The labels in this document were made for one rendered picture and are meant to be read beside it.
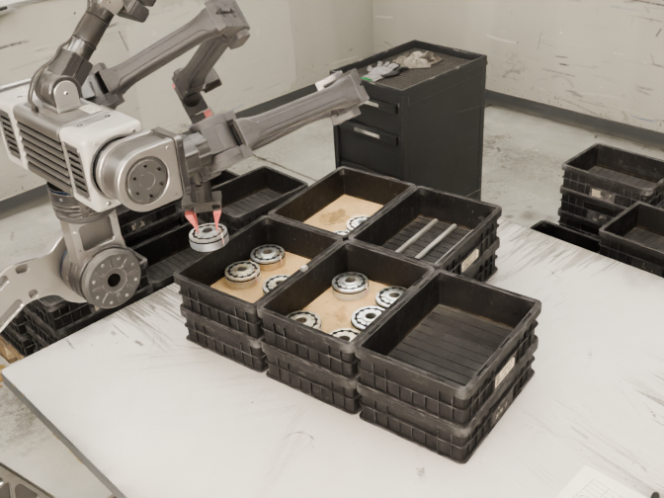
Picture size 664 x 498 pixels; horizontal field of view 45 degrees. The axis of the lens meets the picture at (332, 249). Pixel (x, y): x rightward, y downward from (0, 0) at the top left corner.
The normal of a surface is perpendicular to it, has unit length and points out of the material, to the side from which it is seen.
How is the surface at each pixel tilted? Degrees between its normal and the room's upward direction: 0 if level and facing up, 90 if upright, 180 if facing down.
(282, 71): 90
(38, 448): 0
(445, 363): 0
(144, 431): 0
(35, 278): 90
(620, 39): 90
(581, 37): 90
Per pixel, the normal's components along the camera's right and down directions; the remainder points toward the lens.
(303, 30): 0.69, 0.33
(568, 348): -0.06, -0.86
